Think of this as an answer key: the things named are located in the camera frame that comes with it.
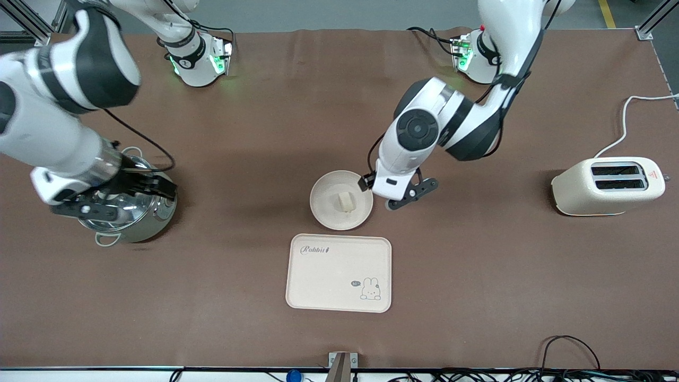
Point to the white steamed bun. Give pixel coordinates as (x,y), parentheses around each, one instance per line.
(345,202)

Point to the cream round plate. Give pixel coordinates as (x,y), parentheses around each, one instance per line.
(326,204)

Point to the cream tray with rabbit print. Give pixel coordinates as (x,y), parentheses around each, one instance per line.
(329,281)

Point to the glass pot lid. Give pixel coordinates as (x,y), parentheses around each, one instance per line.
(135,211)

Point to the steel electric cooking pot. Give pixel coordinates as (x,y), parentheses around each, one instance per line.
(148,225)

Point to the brown table cover mat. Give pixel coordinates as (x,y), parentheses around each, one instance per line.
(477,292)

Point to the cream two-slot toaster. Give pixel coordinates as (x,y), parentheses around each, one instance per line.
(583,188)

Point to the blue round object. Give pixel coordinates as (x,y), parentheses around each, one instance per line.
(294,376)

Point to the aluminium frame profile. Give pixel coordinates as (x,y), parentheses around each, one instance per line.
(21,18)
(650,24)

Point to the metal table edge bracket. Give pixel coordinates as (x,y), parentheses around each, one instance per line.
(342,366)

